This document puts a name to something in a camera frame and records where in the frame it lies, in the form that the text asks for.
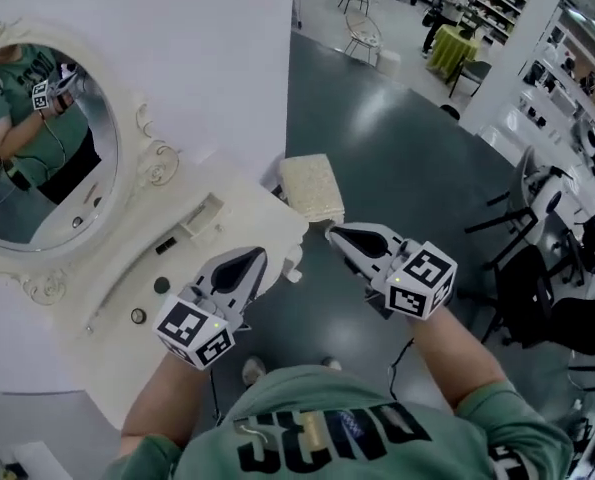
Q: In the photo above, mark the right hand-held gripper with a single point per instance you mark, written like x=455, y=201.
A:
x=419, y=268

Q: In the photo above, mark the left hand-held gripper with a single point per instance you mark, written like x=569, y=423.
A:
x=182, y=325

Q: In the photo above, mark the white rectangular box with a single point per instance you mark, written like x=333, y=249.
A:
x=199, y=220

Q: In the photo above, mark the small dark round jar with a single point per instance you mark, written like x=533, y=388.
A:
x=162, y=285

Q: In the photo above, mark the small black rectangular object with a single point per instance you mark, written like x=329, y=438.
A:
x=165, y=245

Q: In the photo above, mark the white dressing table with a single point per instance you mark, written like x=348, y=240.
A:
x=247, y=203

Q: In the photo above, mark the small round silver object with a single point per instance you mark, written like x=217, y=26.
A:
x=138, y=316

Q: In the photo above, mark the person's left forearm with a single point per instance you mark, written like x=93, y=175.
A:
x=167, y=403

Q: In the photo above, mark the person's right forearm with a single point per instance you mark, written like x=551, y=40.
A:
x=452, y=363

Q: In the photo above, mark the cream upholstered stool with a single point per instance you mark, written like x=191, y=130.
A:
x=312, y=185

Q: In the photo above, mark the person's grey shoe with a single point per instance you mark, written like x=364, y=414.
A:
x=332, y=364
x=254, y=370

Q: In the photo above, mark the black metal stand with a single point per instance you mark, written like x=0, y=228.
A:
x=502, y=220

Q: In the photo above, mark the black office chair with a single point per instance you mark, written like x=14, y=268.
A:
x=522, y=288

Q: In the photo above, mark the black round floor base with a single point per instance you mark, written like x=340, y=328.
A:
x=449, y=112

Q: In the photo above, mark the person's green printed t-shirt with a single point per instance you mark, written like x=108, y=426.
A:
x=327, y=418

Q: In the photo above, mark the white rounded machine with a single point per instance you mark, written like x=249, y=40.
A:
x=544, y=198

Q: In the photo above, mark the white ornate oval mirror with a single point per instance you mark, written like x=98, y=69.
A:
x=127, y=133

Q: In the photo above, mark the white pouf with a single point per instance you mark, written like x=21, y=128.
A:
x=389, y=63

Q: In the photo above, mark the grey-green chair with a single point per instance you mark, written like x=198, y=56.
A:
x=477, y=70

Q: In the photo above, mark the yellow-green clothed round table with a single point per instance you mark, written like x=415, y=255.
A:
x=454, y=50

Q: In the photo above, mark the black padded chair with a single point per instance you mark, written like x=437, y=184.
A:
x=584, y=325

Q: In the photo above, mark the white open shelf unit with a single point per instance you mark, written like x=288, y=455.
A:
x=37, y=463

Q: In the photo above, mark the yellow item on shelf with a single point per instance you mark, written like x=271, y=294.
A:
x=12, y=470

